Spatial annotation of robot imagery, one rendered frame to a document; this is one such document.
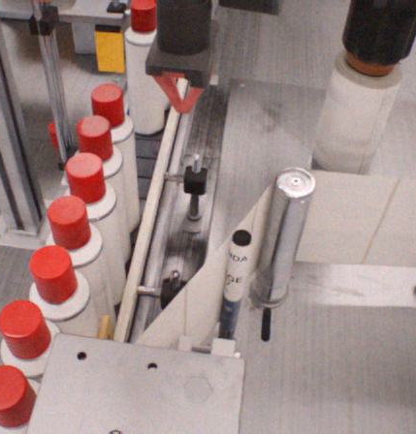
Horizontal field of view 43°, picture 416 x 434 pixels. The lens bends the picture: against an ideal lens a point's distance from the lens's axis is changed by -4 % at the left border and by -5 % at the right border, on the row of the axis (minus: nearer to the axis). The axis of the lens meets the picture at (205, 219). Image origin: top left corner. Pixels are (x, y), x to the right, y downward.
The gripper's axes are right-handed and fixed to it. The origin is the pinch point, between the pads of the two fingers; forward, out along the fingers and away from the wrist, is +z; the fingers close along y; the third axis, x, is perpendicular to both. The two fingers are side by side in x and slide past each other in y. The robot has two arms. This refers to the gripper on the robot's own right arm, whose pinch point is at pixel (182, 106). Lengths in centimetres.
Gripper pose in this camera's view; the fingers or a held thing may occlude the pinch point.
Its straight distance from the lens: 65.6
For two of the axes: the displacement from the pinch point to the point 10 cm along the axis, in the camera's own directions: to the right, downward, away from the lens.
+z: -0.4, 6.3, 7.7
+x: -9.9, -1.2, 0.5
